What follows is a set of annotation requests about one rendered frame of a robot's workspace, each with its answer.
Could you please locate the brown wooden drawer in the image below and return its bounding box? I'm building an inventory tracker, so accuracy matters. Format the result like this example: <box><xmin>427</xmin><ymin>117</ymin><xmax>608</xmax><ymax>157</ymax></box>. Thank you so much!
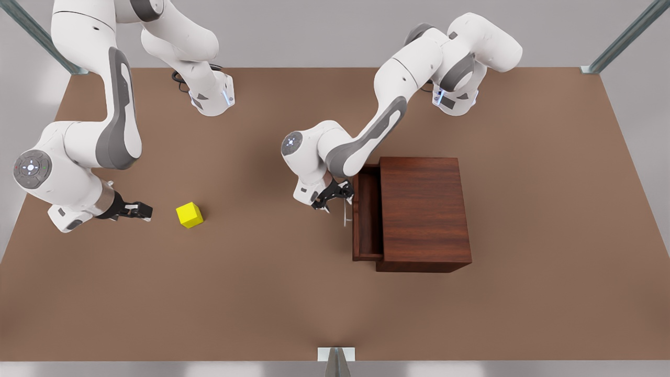
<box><xmin>343</xmin><ymin>164</ymin><xmax>385</xmax><ymax>262</ymax></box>

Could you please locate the yellow cube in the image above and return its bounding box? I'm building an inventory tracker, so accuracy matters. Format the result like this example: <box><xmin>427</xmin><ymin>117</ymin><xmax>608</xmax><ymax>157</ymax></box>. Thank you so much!
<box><xmin>176</xmin><ymin>202</ymin><xmax>205</xmax><ymax>229</ymax></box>

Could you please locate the brown wooden cabinet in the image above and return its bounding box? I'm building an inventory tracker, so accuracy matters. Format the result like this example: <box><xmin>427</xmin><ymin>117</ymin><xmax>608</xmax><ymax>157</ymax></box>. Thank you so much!
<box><xmin>375</xmin><ymin>157</ymin><xmax>473</xmax><ymax>273</ymax></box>

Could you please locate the silver frame post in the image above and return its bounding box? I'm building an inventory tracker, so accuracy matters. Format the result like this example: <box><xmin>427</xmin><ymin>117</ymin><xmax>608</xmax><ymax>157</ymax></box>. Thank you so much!
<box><xmin>580</xmin><ymin>0</ymin><xmax>670</xmax><ymax>74</ymax></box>
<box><xmin>317</xmin><ymin>347</ymin><xmax>356</xmax><ymax>377</ymax></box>
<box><xmin>0</xmin><ymin>0</ymin><xmax>89</xmax><ymax>75</ymax></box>

